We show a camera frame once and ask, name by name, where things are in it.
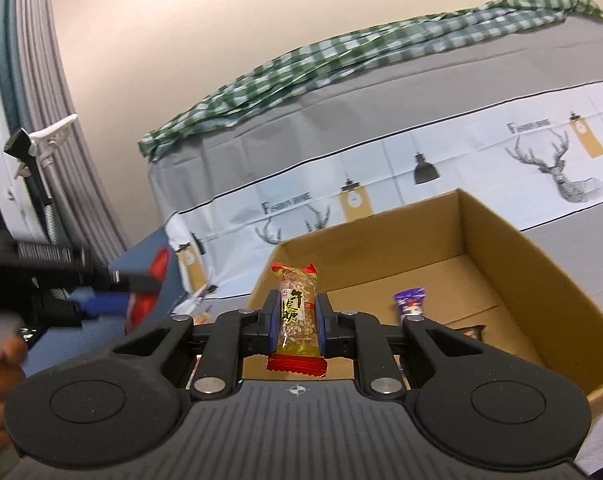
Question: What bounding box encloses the grey curtain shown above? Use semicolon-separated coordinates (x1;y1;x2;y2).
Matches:
0;0;133;267

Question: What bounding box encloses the white plastic bracket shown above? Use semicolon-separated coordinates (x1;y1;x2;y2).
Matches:
25;114;79;162

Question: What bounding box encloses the black plastic clamp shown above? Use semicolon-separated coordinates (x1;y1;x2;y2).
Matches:
2;129;32;162

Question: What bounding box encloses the green checked cloth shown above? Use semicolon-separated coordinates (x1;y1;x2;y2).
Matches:
138;0;603;162

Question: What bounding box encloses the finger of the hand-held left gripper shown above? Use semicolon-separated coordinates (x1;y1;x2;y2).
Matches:
91;267;163;294
66;289;132;322

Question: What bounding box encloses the grey printed bed sheet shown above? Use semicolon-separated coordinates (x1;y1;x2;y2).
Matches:
146;10;603;477

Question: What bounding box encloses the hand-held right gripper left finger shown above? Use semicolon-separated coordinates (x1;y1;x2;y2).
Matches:
112;290;283;397

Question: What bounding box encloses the red snack packet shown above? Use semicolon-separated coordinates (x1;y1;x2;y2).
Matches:
124;252;173;337

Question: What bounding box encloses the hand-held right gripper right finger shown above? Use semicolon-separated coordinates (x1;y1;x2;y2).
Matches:
315;292;487;397

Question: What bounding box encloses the purple snack packet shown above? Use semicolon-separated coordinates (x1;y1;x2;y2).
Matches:
393;287;427;332

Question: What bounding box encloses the peanut candy packet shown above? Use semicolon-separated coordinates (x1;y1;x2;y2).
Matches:
265;261;328;379

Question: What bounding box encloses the brown snack packet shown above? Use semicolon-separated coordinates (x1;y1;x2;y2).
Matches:
451;325;487;344

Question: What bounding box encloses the brown cardboard box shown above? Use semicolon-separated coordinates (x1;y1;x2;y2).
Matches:
186;188;603;413

